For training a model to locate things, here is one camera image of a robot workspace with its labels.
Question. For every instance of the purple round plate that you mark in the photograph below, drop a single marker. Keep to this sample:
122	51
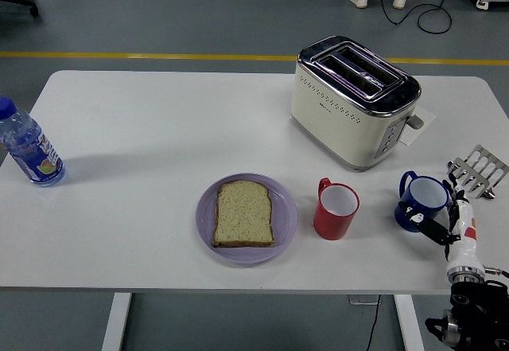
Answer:
206	223

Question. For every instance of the slice of white bread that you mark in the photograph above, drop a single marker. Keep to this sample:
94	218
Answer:
243	215

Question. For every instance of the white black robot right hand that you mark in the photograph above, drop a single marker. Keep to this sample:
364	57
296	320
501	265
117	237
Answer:
463	231

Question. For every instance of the blue enamel cup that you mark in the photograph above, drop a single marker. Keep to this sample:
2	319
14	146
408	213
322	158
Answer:
425	193

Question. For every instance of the cream chrome toaster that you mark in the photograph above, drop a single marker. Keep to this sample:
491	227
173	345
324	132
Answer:
338	128

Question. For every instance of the red enamel cup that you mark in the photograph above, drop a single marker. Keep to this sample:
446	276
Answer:
332	227

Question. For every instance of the white table leg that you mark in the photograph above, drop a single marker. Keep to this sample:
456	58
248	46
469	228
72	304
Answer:
117	323
409	323

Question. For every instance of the clear blue-capped water bottle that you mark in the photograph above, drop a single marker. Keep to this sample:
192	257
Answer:
32	152

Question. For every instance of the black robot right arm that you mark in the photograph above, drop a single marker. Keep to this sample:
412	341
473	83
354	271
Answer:
473	311

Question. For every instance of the grey under-table power box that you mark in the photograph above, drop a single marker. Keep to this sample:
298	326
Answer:
360	300

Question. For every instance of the silver metal toast rack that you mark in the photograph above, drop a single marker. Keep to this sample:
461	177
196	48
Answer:
481	160

